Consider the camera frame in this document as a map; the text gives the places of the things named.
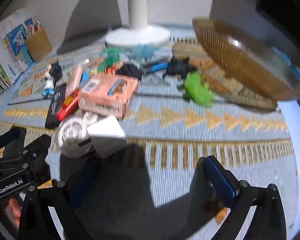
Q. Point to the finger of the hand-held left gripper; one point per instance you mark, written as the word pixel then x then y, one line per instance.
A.
pixel 40 155
pixel 10 140

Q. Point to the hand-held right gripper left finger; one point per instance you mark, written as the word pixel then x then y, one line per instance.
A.
pixel 85 181

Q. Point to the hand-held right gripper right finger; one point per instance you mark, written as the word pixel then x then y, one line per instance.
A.
pixel 220 180

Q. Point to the silver ribbed ornament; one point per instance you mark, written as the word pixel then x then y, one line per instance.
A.
pixel 70 135

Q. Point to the red lighter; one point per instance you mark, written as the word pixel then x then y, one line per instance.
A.
pixel 66 106

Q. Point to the gold ribbed bowl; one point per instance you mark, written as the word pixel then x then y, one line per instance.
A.
pixel 240 55

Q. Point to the person's left hand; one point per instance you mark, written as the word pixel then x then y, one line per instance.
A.
pixel 13 208

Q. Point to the black flat case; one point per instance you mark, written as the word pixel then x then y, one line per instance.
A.
pixel 52 110

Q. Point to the white box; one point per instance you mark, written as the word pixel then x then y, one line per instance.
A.
pixel 107 137

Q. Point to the patterned blue mat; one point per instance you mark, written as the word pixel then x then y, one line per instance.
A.
pixel 190 135

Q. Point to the white blue figurine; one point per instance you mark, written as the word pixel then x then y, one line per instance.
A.
pixel 48 82

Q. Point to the pink tube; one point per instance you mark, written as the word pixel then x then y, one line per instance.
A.
pixel 73 78

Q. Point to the pink box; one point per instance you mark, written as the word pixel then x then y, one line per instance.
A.
pixel 107 97

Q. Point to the green toy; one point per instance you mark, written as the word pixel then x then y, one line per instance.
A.
pixel 197 87

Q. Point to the cork pen holder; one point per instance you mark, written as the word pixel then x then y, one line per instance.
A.
pixel 38 45

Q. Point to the red small figurine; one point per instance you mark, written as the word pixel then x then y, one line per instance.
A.
pixel 109 70

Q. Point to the dark object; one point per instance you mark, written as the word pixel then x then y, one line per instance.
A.
pixel 131 71

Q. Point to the black figurine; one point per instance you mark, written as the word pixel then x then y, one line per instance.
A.
pixel 177 67

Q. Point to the teal toy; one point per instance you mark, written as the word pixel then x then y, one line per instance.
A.
pixel 112 55

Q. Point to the blue lighter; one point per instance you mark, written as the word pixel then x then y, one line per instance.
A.
pixel 155 66

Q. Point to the white lamp base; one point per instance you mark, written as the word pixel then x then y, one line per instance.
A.
pixel 137 36

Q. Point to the dark framed panel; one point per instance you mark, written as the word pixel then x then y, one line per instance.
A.
pixel 282 2

